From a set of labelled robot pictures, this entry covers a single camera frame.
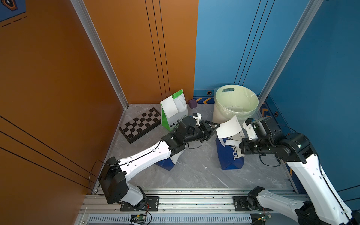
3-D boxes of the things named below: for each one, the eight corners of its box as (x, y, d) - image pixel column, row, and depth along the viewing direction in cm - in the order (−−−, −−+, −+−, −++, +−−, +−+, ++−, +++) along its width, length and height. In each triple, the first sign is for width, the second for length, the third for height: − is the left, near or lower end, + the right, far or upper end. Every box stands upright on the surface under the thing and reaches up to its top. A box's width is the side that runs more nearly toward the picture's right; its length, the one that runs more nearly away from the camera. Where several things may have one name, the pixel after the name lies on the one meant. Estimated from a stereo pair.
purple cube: (191, 109, 120) (191, 105, 117) (187, 104, 125) (187, 100, 121) (197, 107, 122) (197, 103, 118) (193, 102, 126) (194, 98, 123)
